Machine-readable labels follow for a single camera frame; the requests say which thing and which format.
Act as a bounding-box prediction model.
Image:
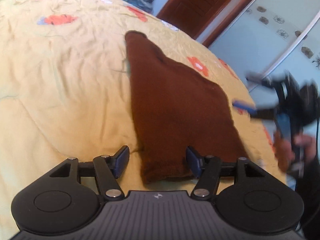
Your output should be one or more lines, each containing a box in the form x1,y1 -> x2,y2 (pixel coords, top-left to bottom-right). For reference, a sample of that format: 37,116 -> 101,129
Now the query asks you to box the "brown knit sweater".
125,31 -> 247,184

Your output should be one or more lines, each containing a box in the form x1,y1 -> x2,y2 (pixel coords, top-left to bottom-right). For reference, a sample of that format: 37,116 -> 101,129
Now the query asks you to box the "person's right hand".
273,129 -> 318,173

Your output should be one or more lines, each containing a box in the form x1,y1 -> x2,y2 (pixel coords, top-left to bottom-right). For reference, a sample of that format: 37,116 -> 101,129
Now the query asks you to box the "brown wooden door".
157,0 -> 253,47

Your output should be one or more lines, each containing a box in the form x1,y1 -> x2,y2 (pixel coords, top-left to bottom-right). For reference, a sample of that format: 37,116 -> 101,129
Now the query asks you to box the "yellow floral bed quilt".
0,0 -> 288,239

